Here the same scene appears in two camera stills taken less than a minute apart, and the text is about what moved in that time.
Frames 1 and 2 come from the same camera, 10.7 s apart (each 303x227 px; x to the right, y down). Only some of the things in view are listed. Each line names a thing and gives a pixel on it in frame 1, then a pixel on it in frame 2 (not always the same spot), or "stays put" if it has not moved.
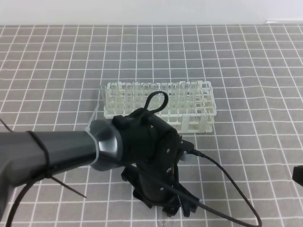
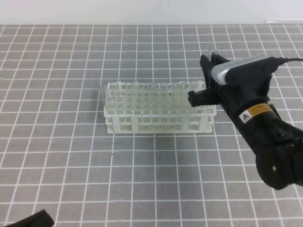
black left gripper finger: x=188 y=202 -> x=209 y=96
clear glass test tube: x=163 y=219 -> x=211 y=51
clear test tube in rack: x=164 y=87 stays put
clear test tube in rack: x=183 y=98 stays put
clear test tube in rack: x=174 y=99 stays put
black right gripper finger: x=171 y=210 -> x=208 y=65
